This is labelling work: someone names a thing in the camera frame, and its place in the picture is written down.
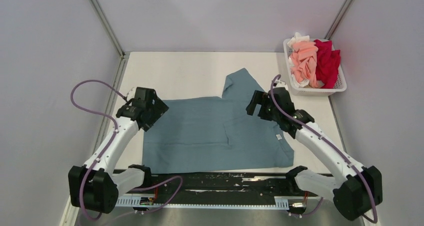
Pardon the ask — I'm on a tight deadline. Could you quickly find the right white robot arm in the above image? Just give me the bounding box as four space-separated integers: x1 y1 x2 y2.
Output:
246 87 383 221

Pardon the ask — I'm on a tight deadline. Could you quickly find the red t shirt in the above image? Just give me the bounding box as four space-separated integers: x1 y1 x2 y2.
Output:
314 39 341 89

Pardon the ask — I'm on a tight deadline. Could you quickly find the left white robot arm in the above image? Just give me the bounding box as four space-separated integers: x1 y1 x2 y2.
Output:
68 87 169 214

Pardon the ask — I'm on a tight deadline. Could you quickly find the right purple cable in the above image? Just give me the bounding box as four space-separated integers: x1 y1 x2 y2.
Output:
269 74 379 225

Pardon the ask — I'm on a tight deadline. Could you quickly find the white plastic laundry basket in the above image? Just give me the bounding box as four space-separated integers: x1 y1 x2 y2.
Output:
283 38 347 96

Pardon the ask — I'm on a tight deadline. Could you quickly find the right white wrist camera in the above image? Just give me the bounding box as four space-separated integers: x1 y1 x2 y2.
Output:
272 80 288 90

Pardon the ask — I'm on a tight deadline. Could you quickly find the right aluminium frame post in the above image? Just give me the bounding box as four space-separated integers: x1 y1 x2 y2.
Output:
324 0 354 40

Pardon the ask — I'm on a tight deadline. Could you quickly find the pink t shirt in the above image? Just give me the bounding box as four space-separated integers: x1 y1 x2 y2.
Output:
289 41 324 88

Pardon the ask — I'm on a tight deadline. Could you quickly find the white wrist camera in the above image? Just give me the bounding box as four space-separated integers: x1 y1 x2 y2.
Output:
272 80 288 90
125 87 137 102

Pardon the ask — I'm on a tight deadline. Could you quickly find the blue-grey t shirt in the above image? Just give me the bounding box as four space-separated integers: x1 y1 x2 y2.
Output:
142 68 295 174

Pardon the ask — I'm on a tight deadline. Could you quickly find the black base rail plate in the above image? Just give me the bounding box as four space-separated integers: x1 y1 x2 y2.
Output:
114 165 319 209

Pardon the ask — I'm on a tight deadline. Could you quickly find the white t shirt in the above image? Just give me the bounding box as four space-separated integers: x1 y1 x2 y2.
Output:
287 32 310 48

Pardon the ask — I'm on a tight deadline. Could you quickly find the left aluminium frame post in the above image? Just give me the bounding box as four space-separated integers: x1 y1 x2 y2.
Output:
88 0 125 58

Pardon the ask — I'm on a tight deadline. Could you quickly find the aluminium frame post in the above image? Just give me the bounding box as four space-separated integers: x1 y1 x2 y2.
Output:
324 0 354 40
88 0 125 58

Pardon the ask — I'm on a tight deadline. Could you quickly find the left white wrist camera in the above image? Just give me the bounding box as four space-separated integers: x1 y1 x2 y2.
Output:
125 87 137 102

